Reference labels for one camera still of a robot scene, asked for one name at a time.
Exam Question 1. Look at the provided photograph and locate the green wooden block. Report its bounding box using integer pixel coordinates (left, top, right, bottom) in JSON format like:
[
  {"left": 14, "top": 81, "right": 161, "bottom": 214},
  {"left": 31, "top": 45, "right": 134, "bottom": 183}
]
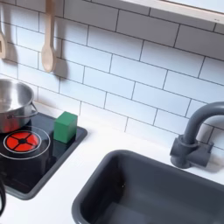
[{"left": 52, "top": 110, "right": 79, "bottom": 144}]

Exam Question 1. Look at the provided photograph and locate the grey tap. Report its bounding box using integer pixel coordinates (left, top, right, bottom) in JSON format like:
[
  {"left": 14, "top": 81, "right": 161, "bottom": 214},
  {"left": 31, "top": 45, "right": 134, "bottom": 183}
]
[{"left": 170, "top": 101, "right": 224, "bottom": 170}]

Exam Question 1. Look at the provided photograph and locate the wooden spoon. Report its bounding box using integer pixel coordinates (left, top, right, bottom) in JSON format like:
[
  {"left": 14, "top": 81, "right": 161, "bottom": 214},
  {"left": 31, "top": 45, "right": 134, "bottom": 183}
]
[{"left": 40, "top": 0, "right": 58, "bottom": 74}]

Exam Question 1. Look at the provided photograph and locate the grey sink basin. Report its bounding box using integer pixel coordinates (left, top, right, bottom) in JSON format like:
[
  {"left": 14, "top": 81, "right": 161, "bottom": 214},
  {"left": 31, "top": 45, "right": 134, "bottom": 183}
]
[{"left": 71, "top": 149, "right": 224, "bottom": 224}]

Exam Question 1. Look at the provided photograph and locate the black stove top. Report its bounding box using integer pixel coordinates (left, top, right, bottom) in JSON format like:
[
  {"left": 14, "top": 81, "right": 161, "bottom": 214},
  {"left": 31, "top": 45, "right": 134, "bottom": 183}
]
[{"left": 0, "top": 111, "right": 88, "bottom": 201}]

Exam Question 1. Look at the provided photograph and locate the steel pot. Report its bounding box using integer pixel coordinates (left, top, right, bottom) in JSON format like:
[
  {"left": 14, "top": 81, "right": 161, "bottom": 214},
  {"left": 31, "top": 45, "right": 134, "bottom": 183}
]
[{"left": 0, "top": 78, "right": 39, "bottom": 135}]

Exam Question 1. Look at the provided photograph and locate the wooden slotted spatula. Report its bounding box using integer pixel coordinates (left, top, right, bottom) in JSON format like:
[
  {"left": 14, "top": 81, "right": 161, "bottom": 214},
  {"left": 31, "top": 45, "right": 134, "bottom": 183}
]
[{"left": 0, "top": 29, "right": 7, "bottom": 60}]

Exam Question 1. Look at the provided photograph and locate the thin black cable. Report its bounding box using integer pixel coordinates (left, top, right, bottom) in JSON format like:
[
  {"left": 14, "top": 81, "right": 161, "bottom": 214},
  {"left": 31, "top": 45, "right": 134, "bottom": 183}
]
[{"left": 0, "top": 180, "right": 7, "bottom": 217}]

